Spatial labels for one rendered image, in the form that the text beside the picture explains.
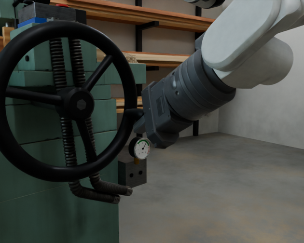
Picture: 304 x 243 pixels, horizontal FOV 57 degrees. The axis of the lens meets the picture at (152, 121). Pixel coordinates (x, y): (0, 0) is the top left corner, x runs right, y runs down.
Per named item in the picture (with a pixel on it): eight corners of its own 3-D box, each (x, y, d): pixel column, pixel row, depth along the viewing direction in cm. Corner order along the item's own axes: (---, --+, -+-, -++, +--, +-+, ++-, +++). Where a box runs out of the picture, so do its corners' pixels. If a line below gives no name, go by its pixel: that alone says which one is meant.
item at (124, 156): (126, 190, 80) (126, 163, 79) (103, 179, 89) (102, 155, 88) (148, 182, 86) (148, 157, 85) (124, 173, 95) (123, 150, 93)
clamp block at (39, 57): (32, 71, 53) (29, 21, 52) (10, 72, 63) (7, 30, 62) (99, 72, 63) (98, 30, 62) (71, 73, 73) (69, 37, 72)
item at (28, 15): (34, 23, 54) (33, -7, 53) (16, 30, 62) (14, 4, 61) (94, 31, 62) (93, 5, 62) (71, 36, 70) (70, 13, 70)
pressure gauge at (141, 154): (134, 168, 78) (134, 139, 76) (126, 165, 80) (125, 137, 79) (151, 163, 82) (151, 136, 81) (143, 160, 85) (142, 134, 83)
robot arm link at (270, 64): (235, 114, 45) (305, 77, 37) (187, 105, 38) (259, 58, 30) (216, 56, 49) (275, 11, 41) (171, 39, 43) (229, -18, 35)
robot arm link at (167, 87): (182, 152, 51) (234, 125, 43) (138, 146, 46) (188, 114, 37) (171, 92, 56) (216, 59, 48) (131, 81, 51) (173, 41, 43)
